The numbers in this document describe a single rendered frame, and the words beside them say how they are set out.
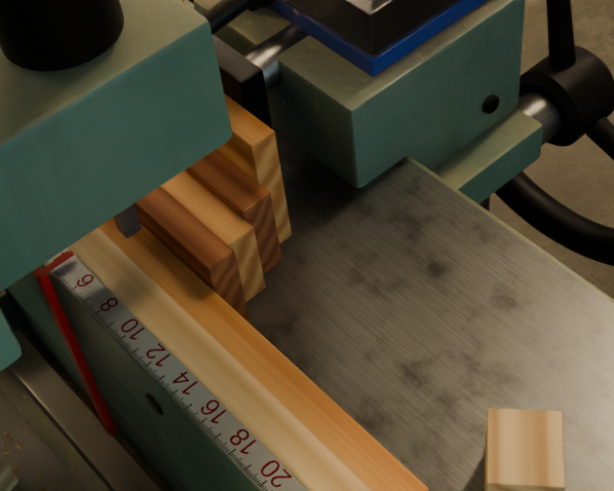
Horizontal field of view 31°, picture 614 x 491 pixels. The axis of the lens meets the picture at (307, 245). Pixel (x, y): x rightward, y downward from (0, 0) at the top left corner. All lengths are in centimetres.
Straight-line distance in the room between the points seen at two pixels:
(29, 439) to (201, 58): 29
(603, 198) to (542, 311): 128
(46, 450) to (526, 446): 31
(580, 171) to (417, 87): 128
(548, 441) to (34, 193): 23
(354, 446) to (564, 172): 143
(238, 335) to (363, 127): 14
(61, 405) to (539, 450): 30
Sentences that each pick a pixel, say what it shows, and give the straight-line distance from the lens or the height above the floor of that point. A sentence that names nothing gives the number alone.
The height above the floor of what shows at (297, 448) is 95.
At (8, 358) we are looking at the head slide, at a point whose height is 101.
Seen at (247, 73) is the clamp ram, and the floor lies 99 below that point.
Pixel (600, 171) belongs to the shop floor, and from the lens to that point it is 188.
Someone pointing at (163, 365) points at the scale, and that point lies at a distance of 49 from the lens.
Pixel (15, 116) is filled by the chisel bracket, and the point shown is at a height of 107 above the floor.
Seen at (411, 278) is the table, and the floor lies 90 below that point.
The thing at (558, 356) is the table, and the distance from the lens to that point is 55.
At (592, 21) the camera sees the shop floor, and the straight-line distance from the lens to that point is 216.
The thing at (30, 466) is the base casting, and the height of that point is 80.
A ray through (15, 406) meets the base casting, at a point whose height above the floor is 80.
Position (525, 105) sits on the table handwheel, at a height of 83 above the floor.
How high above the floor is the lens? 135
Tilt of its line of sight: 50 degrees down
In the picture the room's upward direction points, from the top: 9 degrees counter-clockwise
